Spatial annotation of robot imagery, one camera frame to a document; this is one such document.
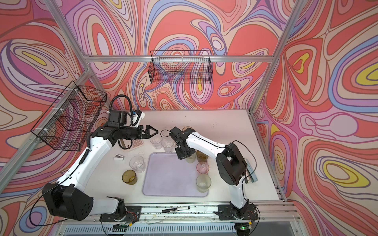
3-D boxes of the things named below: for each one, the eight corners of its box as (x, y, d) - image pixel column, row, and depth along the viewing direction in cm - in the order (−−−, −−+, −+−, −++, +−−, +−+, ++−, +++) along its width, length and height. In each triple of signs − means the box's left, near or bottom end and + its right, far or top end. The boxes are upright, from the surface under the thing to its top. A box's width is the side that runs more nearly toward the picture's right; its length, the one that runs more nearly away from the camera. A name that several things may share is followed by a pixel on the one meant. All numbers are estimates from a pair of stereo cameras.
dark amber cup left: (125, 185, 84) (120, 181, 79) (128, 174, 89) (124, 169, 83) (137, 185, 84) (133, 181, 79) (139, 174, 89) (136, 169, 83)
